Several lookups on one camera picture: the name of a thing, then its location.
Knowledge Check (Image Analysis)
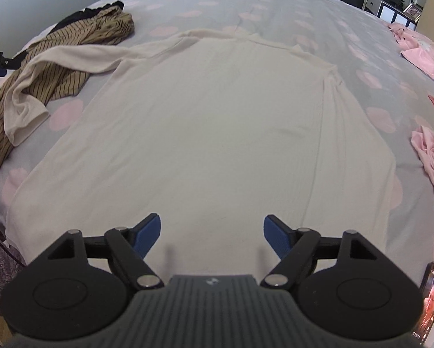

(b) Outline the brown striped garment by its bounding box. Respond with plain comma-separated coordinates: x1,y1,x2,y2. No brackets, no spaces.
0,5,136,196

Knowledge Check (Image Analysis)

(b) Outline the pale pink garment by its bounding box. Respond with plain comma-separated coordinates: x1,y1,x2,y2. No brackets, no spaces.
410,125,434,225

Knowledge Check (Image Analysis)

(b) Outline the cream long-sleeve shirt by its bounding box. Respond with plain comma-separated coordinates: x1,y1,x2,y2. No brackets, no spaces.
3,28,397,272

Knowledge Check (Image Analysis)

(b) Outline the photo frame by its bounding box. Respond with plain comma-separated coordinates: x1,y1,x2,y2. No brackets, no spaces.
404,2,425,22

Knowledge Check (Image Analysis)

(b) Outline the white drawer nightstand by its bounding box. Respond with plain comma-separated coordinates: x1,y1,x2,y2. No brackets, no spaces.
363,0,419,31

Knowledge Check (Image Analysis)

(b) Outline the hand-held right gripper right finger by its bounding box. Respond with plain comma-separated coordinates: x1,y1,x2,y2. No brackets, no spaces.
260,215,379,292

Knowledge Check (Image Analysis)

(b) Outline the black garment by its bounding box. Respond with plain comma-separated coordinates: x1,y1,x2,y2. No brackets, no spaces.
55,0,125,31

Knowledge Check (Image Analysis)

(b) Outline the crumpled pink dotted garment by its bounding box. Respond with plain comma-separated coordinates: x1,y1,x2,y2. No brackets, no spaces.
388,22,434,46

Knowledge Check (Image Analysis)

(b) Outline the light pink printed pillow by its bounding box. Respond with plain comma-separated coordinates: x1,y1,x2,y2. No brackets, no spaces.
400,38,434,93

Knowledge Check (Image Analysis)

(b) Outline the smartphone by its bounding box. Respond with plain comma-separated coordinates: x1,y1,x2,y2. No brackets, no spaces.
412,261,434,346

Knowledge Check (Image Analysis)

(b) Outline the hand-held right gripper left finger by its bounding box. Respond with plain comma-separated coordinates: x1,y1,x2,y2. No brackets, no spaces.
48,213,165,291

